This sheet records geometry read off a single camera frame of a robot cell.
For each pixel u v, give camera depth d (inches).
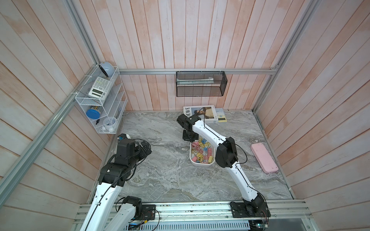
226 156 24.5
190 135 33.3
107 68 32.2
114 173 17.9
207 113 45.4
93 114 29.9
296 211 29.4
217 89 41.7
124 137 24.2
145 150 25.4
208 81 34.8
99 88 30.0
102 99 28.8
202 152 36.6
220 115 45.9
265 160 35.7
